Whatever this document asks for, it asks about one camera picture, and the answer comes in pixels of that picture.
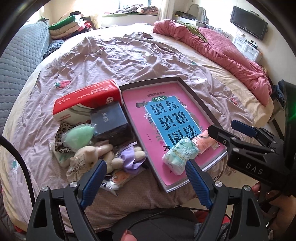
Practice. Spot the stack of folded blankets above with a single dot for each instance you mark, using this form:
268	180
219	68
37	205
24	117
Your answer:
71	26

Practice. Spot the white drawer cabinet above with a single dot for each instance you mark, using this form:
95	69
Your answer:
247	50

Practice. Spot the black flat television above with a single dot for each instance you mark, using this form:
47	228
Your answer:
249	22

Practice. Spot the pink rolled duvet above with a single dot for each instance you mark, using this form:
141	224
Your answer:
222	51

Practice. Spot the pink book in tray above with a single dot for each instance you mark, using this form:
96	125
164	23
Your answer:
161	112

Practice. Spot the leopard print cloth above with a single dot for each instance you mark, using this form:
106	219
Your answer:
59	146

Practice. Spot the mauve dotted bed quilt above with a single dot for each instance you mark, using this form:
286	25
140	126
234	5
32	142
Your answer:
31	127

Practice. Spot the cluttered side desk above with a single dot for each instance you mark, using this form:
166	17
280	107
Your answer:
195	15

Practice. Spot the green item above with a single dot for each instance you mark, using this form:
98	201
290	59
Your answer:
78	136

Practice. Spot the grey quilted headboard cover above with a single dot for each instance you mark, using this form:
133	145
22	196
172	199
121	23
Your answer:
19	60

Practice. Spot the clothes on window sill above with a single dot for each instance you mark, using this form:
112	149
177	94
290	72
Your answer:
137	9

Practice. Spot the green tissue pack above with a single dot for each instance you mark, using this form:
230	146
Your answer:
177	156
62	158

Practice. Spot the orange packet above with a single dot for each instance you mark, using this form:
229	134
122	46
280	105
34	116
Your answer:
203	142

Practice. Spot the red white tissue box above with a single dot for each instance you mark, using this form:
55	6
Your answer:
75	108

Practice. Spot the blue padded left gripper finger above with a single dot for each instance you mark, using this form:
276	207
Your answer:
46	221
246	222

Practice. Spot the beige plush bear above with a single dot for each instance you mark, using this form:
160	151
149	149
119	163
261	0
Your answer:
129	159

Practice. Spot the person's hand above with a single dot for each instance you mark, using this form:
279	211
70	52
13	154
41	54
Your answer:
128	236

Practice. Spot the white curtain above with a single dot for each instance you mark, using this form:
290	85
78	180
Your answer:
166	9

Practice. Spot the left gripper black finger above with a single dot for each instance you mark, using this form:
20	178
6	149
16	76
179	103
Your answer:
235	144

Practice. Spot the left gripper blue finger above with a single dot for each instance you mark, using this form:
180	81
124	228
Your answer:
262	135

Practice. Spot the dark blue small box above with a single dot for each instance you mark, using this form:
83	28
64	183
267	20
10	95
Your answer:
111	124

